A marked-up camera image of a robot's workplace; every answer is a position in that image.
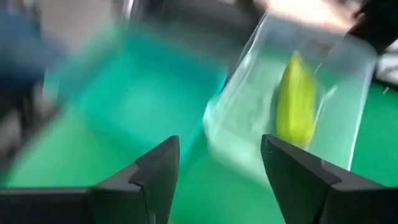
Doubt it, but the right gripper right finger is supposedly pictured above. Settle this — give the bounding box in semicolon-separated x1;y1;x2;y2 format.
260;134;398;224

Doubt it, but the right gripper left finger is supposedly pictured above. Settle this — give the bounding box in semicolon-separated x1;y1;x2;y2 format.
0;135;181;224

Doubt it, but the short light green cucumber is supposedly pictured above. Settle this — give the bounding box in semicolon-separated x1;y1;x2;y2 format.
275;50;318;149

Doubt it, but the green table mat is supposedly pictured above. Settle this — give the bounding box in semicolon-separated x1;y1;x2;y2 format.
0;80;398;224

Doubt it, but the teal plastic bin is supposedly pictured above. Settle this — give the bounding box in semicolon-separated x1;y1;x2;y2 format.
43;29;230;164

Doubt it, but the clear plastic bin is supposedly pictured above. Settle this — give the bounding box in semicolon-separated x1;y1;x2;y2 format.
203;12;379;185

